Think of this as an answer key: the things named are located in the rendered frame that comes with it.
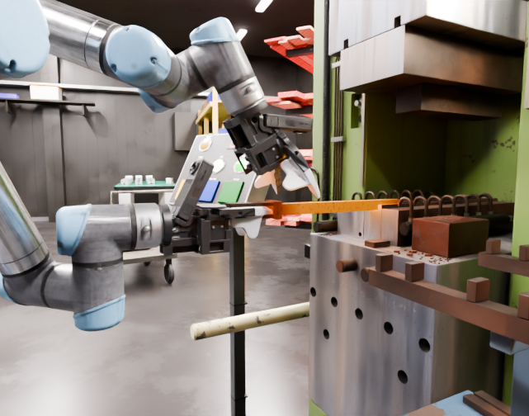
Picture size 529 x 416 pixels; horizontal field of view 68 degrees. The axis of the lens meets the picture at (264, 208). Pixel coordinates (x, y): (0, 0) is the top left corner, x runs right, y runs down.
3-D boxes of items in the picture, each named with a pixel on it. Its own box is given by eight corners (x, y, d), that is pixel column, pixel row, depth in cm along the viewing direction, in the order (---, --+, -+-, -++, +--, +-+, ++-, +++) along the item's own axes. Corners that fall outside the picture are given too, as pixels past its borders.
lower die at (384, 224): (397, 247, 82) (398, 206, 81) (337, 233, 100) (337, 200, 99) (513, 232, 102) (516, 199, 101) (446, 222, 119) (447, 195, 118)
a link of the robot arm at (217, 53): (186, 39, 71) (229, 16, 70) (215, 95, 74) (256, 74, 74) (180, 35, 64) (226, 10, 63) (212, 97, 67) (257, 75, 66)
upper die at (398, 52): (403, 73, 79) (404, 24, 78) (339, 91, 96) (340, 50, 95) (522, 92, 98) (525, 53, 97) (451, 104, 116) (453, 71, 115)
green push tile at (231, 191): (234, 203, 115) (243, 181, 118) (216, 201, 120) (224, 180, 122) (238, 205, 117) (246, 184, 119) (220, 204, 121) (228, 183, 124)
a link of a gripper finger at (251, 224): (271, 235, 76) (226, 238, 72) (271, 205, 75) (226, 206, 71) (278, 238, 73) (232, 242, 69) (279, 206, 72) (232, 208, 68)
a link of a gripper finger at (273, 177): (252, 197, 85) (248, 167, 78) (273, 183, 87) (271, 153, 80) (262, 205, 83) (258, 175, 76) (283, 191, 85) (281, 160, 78)
